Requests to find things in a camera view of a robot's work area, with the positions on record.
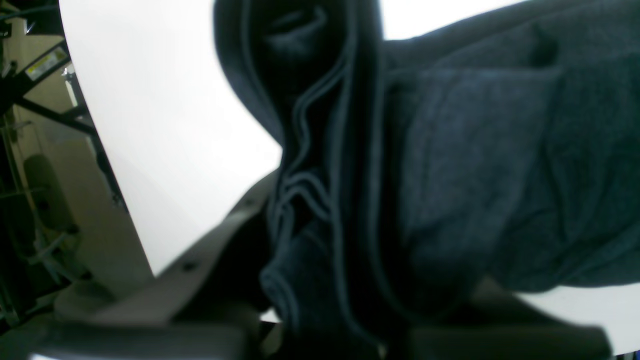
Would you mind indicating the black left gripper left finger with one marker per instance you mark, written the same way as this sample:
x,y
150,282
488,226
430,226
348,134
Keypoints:
x,y
206,305

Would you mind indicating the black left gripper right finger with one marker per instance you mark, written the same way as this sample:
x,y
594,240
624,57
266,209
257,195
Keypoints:
x,y
494,324

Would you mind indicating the black long-sleeve T-shirt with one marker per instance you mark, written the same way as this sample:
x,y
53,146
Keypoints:
x,y
503,147

